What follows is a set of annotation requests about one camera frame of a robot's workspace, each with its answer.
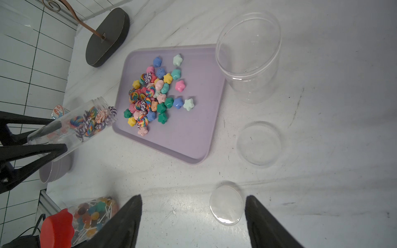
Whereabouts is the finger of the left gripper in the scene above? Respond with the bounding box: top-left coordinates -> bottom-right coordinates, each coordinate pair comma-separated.
0,143 -> 68,194
1,111 -> 62,146

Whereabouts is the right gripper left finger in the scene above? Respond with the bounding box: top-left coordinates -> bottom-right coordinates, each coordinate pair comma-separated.
77,195 -> 143,248

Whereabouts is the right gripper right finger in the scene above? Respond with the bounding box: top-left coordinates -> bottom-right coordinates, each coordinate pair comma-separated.
245,195 -> 302,248

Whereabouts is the red lid candy jar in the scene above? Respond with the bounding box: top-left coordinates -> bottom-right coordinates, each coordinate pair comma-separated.
40,196 -> 119,248

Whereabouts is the small clear jar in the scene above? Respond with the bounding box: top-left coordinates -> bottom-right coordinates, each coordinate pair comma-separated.
27,97 -> 117,161

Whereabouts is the clear jar with colourful candies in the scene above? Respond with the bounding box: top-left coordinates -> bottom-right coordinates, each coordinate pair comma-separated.
216,11 -> 282,104

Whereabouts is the lilac bowl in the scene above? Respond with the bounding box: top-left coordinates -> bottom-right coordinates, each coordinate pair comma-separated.
39,155 -> 72,184

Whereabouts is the patterned red blue bowl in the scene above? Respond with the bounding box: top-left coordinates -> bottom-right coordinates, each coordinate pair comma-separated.
51,105 -> 70,120

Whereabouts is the yellow star candy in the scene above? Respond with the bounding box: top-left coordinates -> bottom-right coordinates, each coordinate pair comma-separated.
128,117 -> 136,127

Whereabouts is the dark green star candy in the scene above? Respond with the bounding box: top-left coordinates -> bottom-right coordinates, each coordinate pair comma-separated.
124,109 -> 133,119

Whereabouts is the metal glass holder stand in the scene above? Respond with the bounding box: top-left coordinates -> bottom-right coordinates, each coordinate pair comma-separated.
41,1 -> 130,68

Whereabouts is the lilac plastic tray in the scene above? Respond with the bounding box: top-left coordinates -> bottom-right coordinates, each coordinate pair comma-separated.
112,44 -> 225,165

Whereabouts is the white star candy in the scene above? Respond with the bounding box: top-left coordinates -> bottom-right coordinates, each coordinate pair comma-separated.
183,98 -> 194,111

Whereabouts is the pink star candy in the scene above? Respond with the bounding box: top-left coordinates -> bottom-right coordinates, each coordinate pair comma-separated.
175,80 -> 186,93

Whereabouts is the blue star candy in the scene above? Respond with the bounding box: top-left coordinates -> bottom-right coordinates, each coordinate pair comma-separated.
153,57 -> 162,68

